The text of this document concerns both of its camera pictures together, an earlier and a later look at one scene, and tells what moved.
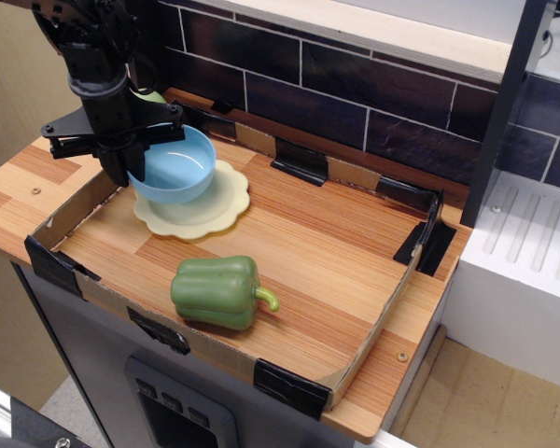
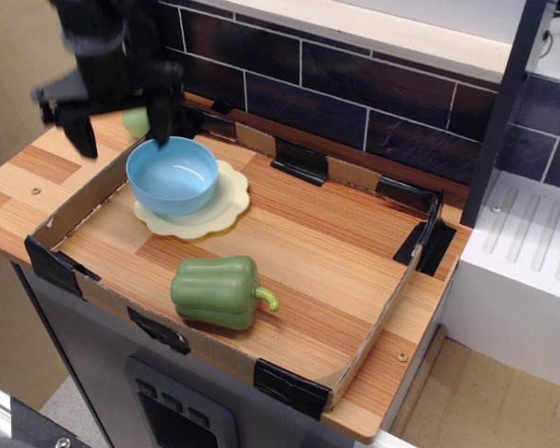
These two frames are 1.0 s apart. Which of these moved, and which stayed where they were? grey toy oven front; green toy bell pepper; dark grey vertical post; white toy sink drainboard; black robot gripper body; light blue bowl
Moved: light blue bowl; black robot gripper body
Stayed: dark grey vertical post; white toy sink drainboard; green toy bell pepper; grey toy oven front
